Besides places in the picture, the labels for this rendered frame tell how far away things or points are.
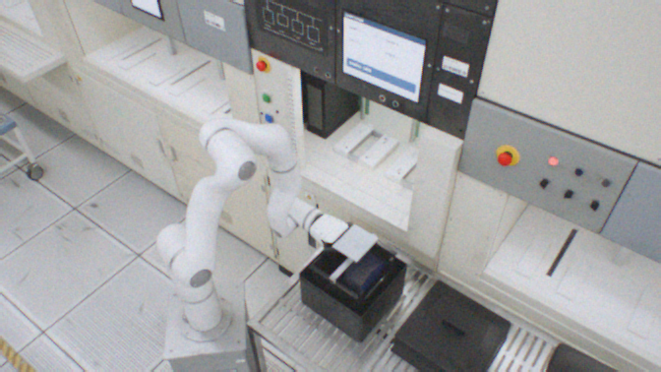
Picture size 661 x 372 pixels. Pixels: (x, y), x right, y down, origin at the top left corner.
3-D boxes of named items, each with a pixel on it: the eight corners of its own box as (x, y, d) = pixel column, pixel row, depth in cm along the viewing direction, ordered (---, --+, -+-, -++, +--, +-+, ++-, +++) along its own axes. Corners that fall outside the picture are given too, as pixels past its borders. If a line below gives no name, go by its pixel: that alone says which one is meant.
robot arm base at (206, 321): (177, 345, 189) (164, 317, 176) (180, 298, 202) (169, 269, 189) (232, 338, 191) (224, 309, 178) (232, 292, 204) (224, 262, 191)
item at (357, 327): (345, 254, 216) (346, 225, 204) (404, 291, 204) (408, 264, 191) (299, 301, 201) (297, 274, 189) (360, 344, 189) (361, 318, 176)
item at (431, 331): (389, 350, 187) (391, 331, 178) (434, 292, 203) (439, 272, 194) (466, 403, 175) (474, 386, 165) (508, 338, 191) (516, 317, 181)
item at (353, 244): (350, 260, 213) (352, 205, 190) (393, 287, 204) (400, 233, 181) (310, 302, 200) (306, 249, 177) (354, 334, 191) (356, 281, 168)
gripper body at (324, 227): (325, 219, 194) (349, 235, 189) (306, 237, 188) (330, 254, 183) (324, 206, 188) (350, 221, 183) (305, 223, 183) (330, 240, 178)
